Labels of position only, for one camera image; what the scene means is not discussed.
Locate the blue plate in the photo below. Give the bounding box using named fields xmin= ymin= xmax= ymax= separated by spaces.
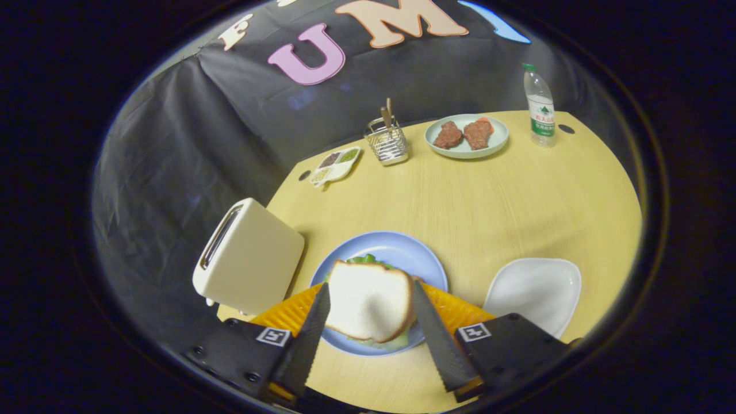
xmin=309 ymin=231 xmax=449 ymax=357

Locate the white toaster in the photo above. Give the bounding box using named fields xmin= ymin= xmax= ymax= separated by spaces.
xmin=192 ymin=198 xmax=305 ymax=316

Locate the wire utensil holder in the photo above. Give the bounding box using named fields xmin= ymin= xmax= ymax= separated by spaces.
xmin=363 ymin=117 xmax=409 ymax=167

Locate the clear water bottle green label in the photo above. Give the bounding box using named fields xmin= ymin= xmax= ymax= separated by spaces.
xmin=522 ymin=63 xmax=556 ymax=148

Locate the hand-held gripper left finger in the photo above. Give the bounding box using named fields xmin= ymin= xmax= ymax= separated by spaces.
xmin=183 ymin=282 xmax=332 ymax=406

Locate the brown meat patty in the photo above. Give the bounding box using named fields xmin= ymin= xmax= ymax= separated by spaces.
xmin=432 ymin=121 xmax=463 ymax=150
xmin=463 ymin=118 xmax=494 ymax=151

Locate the green lettuce leaf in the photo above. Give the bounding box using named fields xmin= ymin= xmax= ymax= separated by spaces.
xmin=325 ymin=254 xmax=412 ymax=351

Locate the white divided condiment dish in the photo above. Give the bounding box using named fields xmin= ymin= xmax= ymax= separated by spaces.
xmin=309 ymin=146 xmax=362 ymax=188

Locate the toasted bread slice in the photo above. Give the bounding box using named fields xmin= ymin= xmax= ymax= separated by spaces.
xmin=325 ymin=259 xmax=416 ymax=344

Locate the pale green plate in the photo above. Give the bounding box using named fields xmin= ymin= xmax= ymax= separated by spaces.
xmin=424 ymin=114 xmax=509 ymax=159

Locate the black backdrop cloth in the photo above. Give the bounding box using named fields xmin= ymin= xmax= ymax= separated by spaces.
xmin=92 ymin=0 xmax=639 ymax=346

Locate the white plate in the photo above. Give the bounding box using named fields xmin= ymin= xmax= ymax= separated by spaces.
xmin=483 ymin=258 xmax=582 ymax=340

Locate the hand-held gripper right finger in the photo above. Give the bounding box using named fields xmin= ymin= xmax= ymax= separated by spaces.
xmin=412 ymin=279 xmax=570 ymax=403

